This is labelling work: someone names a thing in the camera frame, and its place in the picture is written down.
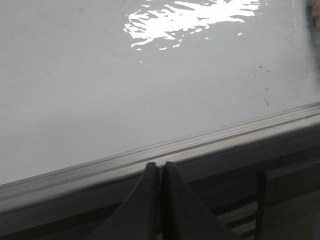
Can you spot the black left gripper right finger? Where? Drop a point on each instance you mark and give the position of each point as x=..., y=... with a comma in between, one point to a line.
x=183, y=215

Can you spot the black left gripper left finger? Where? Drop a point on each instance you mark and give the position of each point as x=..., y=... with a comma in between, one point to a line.
x=136, y=218

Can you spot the white whiteboard with aluminium frame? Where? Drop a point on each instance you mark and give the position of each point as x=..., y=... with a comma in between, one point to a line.
x=91, y=90

